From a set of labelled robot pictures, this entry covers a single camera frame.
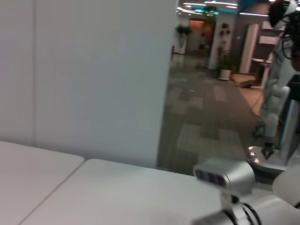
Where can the black humanoid robot gripper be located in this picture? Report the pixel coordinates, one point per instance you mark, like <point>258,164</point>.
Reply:
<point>268,150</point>

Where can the white humanoid robot arm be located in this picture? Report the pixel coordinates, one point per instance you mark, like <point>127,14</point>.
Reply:
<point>273,110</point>

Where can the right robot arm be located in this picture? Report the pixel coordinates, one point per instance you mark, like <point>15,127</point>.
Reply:
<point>269,208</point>

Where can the brown cardboard box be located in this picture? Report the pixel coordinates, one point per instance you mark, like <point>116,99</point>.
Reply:
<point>243,80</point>

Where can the white humanoid robot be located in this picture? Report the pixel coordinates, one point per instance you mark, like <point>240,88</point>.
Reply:
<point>283,70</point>

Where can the potted plant round white pot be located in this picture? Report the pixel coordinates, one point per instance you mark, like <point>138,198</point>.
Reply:
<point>226,73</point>

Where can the standing person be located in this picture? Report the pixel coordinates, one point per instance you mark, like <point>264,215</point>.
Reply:
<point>203,41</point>

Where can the potted plant tall white pot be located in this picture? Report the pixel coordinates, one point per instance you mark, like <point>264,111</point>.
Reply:
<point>182,44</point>

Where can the white ceiling light strip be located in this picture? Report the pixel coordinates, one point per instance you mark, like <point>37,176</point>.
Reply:
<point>194,3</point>
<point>254,14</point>

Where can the hanging green plant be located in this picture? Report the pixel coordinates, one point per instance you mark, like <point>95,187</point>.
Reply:
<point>211,10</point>

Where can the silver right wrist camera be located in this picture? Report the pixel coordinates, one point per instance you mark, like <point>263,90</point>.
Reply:
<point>234,173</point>

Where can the white wall shelf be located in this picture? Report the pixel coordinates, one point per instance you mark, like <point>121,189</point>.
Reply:
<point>267,39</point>

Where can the dark wall mounted device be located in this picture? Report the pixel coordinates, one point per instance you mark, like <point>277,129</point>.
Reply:
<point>225,28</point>

